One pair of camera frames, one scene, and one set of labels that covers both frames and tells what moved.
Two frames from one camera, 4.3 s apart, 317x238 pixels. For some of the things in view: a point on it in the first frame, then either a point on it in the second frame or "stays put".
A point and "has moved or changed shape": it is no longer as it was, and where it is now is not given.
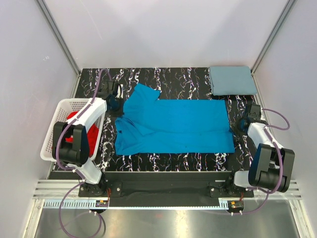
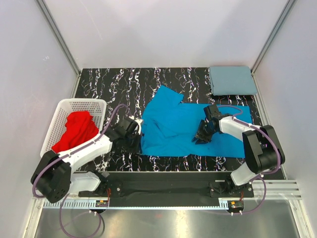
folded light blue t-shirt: [232, 81] stays put
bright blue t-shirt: [149, 126] has moved or changed shape
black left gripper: [119, 112] → [137, 148]
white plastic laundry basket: [64, 107] stays put
